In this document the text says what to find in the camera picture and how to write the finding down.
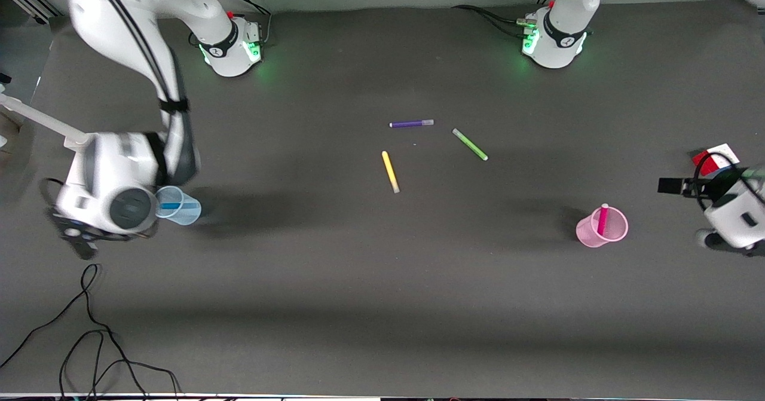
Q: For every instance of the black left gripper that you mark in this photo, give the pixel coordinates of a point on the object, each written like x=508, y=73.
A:
x=712, y=189

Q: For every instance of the pink marker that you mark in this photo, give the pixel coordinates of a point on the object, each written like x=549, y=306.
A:
x=602, y=219

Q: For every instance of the blue marker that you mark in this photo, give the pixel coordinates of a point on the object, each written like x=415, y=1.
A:
x=173, y=205

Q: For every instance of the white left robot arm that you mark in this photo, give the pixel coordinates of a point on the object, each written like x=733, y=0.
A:
x=562, y=6

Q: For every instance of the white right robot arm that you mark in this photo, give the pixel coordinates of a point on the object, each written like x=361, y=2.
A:
x=119, y=42

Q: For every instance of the red white puzzle cube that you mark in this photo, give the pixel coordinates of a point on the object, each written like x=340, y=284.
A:
x=720, y=152

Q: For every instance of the pink cup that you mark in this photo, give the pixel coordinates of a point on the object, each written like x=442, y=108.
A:
x=615, y=230

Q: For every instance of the translucent blue cup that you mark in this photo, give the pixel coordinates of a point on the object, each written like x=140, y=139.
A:
x=185, y=216

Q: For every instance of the white stand with base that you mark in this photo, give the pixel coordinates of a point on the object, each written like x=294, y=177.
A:
x=42, y=121

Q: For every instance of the green marker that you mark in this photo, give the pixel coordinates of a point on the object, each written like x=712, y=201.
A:
x=470, y=144

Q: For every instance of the purple marker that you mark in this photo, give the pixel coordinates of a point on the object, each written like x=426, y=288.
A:
x=411, y=124

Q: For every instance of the dark grey table mat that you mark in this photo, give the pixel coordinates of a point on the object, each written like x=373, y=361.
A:
x=358, y=305

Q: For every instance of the yellow marker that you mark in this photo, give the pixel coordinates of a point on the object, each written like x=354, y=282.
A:
x=390, y=171

